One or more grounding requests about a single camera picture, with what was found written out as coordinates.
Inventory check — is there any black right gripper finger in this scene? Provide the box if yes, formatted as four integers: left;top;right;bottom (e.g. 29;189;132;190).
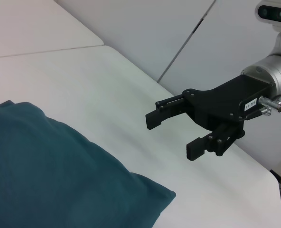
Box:
185;123;246;162
145;94;187;131

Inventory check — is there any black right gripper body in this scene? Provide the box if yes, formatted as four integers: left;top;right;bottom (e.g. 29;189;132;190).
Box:
182;75;269;132

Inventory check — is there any teal blue shirt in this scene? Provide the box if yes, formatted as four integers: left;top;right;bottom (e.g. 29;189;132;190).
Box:
0;100;177;228

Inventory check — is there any white number label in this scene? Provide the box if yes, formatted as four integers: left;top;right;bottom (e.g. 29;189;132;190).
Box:
244;98;257;112

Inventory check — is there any right gripper cable, metal plug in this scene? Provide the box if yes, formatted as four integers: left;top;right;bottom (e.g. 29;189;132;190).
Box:
247;95;281;119

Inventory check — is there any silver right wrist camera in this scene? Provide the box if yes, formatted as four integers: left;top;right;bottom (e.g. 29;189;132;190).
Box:
254;0;281;57

